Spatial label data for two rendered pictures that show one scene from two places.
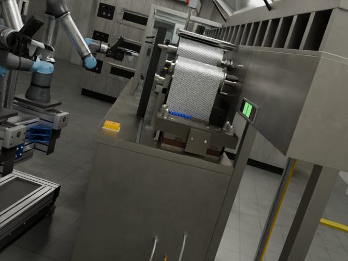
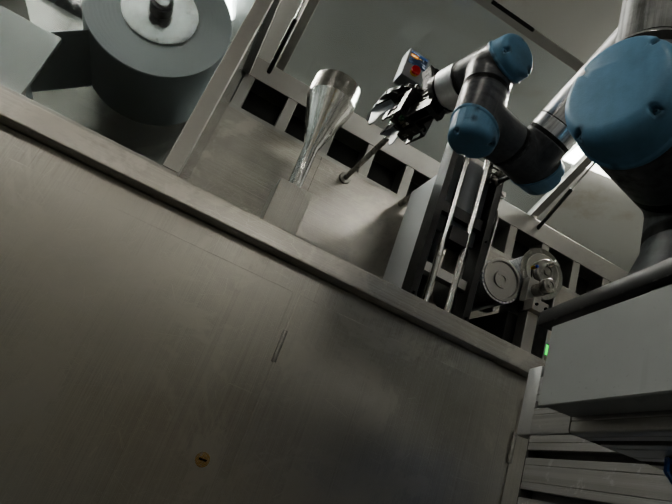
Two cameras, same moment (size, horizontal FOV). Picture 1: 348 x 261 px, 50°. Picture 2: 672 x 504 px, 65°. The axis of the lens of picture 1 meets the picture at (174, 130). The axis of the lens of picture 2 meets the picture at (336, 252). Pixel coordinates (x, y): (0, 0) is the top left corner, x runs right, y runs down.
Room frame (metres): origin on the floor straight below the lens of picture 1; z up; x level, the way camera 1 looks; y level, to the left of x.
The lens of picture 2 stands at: (2.70, 1.29, 0.56)
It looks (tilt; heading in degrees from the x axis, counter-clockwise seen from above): 22 degrees up; 261
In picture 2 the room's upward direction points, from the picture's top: 21 degrees clockwise
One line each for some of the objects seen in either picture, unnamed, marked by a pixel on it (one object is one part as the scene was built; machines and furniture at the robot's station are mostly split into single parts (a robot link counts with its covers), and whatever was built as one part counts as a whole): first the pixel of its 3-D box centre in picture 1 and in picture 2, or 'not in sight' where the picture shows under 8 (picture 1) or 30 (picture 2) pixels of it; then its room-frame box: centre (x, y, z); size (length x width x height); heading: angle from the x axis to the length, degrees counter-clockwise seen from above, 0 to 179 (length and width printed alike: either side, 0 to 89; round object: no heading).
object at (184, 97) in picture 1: (190, 101); (519, 332); (1.88, -0.04, 1.11); 0.23 x 0.01 x 0.18; 96
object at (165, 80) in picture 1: (157, 101); (528, 332); (1.96, 0.13, 1.05); 0.06 x 0.05 x 0.31; 96
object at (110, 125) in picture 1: (111, 125); not in sight; (1.74, 0.30, 0.91); 0.07 x 0.07 x 0.02; 6
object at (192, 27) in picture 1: (194, 28); (333, 95); (2.66, 0.05, 1.50); 0.14 x 0.14 x 0.06
